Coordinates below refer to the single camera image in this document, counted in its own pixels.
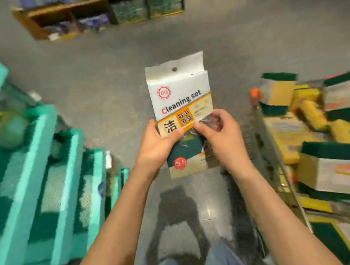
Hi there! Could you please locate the green yellow sponge packet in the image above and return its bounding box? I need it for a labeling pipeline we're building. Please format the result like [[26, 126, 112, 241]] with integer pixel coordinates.
[[0, 108, 33, 152]]

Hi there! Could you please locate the row of green packets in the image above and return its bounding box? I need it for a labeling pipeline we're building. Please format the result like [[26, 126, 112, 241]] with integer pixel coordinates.
[[103, 0, 187, 26]]

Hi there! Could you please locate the wooden display shelf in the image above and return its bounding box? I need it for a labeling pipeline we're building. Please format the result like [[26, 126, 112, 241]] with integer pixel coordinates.
[[9, 0, 189, 46]]

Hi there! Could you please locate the pile of yellow green sponge packs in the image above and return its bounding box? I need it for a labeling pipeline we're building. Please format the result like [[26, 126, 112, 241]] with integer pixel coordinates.
[[255, 62, 350, 265]]

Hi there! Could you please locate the person's left forearm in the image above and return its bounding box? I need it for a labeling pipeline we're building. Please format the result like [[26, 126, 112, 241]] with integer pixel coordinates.
[[45, 163, 175, 265]]

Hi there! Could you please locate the person's left hand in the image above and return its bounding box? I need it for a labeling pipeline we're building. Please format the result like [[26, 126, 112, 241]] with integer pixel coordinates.
[[129, 115, 190, 184]]

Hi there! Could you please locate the white cleaning sponge set packet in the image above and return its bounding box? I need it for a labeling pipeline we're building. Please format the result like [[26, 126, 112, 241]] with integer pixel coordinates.
[[143, 51, 223, 181]]

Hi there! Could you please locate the metal wire shopping cart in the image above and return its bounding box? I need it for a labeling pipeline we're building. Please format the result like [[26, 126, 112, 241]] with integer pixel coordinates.
[[246, 82, 315, 241]]

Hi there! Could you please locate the person's right forearm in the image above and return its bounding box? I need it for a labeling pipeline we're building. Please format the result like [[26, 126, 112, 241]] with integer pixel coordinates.
[[227, 151, 344, 265]]

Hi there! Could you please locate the person's right hand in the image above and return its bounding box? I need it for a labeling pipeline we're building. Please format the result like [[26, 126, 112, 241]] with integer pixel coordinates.
[[191, 105, 258, 181]]

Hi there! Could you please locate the row of blue packets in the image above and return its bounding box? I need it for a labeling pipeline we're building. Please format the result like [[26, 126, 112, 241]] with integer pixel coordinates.
[[14, 0, 113, 42]]

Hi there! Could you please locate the teal shelf rack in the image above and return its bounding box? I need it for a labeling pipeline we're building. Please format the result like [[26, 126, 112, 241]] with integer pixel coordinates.
[[0, 19, 142, 265]]

